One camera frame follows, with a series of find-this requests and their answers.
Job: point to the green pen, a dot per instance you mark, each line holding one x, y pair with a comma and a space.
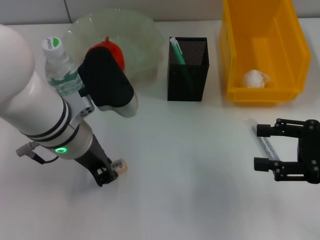
178, 53

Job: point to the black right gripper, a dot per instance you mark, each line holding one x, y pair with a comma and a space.
311, 150

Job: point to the white paper ball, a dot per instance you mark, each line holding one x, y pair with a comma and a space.
253, 78

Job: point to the black mesh pen holder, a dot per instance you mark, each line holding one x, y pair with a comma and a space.
197, 82

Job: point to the translucent wavy glass fruit plate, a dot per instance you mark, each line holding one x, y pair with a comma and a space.
140, 37

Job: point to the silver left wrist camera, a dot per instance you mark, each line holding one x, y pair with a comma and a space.
107, 77

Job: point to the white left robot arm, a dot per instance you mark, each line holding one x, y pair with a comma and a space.
30, 100

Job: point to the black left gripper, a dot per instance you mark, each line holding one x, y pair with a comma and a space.
95, 157

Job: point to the red-orange fruit with stem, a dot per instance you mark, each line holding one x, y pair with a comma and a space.
116, 51

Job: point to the grey glitter marker pen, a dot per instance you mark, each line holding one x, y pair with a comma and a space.
268, 147

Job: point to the clear water bottle green label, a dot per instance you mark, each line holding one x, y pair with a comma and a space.
58, 65

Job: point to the yellow plastic storage bin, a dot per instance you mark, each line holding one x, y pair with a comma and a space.
282, 62

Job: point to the beige eraser with barcode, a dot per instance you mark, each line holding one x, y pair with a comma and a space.
121, 167

